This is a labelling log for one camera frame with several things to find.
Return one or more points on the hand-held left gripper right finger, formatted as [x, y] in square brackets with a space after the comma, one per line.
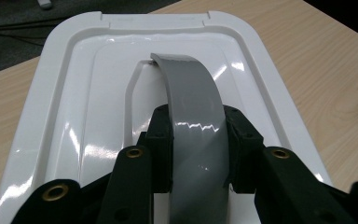
[245, 155]

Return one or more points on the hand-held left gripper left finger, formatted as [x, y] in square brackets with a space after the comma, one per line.
[160, 149]

